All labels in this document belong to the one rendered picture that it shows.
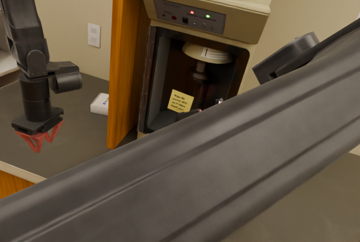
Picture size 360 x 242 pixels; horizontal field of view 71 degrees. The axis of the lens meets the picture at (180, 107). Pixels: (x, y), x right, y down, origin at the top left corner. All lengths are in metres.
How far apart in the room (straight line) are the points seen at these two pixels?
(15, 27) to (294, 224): 0.89
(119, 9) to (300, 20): 0.75
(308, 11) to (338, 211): 0.76
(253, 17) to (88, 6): 0.96
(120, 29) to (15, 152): 0.54
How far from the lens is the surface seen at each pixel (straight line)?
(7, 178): 1.08
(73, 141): 1.00
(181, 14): 0.70
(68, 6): 1.50
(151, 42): 0.80
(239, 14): 0.64
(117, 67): 0.79
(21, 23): 0.58
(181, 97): 0.83
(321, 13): 1.20
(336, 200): 1.10
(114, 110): 0.86
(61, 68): 0.64
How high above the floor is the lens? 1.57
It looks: 30 degrees down
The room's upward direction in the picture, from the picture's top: 12 degrees clockwise
